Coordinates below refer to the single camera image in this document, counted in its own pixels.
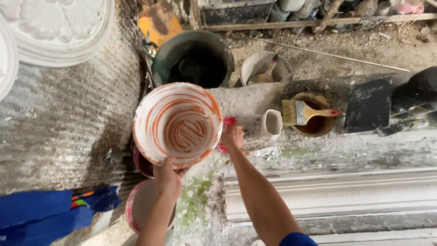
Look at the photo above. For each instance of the yellow plastic container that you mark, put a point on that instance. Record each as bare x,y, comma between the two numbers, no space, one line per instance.
159,24

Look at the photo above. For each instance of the pink plaster-filled bucket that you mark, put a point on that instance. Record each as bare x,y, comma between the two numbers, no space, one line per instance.
143,206

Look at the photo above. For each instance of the white plaster moulding edge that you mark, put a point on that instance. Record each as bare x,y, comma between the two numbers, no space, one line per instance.
6,65

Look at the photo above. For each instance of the dark red bowl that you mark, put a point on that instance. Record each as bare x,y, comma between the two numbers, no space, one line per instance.
142,164

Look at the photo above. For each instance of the person's right hand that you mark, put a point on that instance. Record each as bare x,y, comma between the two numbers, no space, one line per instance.
232,137

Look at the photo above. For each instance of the wooden frame with clutter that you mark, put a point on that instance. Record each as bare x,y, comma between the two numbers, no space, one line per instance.
307,13

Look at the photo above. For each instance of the white plaster ceiling medallion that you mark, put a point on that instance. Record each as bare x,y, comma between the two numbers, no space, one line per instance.
58,27

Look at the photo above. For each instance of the red plastic scoop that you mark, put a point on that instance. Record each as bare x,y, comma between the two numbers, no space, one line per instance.
226,127

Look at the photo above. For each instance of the person's right fingers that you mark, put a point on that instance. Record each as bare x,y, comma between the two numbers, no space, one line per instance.
233,129

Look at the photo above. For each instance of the dark green bucket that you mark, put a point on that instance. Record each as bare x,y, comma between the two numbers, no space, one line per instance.
193,58

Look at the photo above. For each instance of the black flat trowel plate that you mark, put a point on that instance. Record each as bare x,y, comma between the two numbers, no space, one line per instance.
368,105

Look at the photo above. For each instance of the white plaster cornice moulding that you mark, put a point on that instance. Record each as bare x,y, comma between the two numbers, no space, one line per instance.
331,201

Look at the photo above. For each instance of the grey cement-crusted bucket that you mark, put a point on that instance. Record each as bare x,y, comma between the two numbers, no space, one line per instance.
265,68

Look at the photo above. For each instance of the brown oil tin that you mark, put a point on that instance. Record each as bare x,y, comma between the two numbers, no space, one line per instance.
315,119

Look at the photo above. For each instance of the person's blue sleeve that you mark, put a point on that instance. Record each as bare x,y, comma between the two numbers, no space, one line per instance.
297,240

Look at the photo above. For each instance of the person's left hand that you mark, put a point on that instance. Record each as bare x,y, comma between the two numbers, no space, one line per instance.
168,179

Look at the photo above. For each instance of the white plaster-coated cup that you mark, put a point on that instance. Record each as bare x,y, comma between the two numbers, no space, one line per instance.
271,124

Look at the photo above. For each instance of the long thin wooden stick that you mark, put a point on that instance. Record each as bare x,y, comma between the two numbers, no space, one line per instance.
331,54

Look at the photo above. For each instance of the black rounded object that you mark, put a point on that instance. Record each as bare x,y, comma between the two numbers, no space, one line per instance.
418,90

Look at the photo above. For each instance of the blue cloth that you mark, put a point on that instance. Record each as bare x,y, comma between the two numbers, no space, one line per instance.
44,211

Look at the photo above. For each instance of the corrugated metal sheet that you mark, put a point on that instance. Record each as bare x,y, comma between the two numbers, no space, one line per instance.
65,116

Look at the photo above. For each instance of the orange plaster-smeared bowl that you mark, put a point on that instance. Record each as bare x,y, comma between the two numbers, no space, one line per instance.
177,124

